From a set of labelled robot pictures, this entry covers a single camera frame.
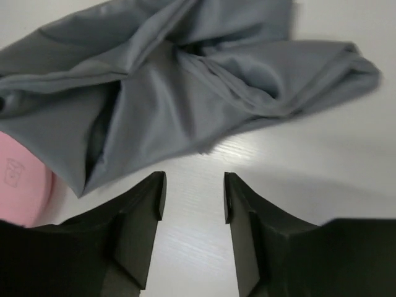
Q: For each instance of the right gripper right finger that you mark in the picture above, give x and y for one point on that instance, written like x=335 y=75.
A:
x=278 y=254

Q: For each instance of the grey cloth placemat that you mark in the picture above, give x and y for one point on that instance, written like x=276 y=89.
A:
x=117 y=87

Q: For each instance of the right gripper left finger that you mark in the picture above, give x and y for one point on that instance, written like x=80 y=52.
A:
x=105 y=251

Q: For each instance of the pink plate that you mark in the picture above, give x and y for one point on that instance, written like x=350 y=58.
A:
x=26 y=183

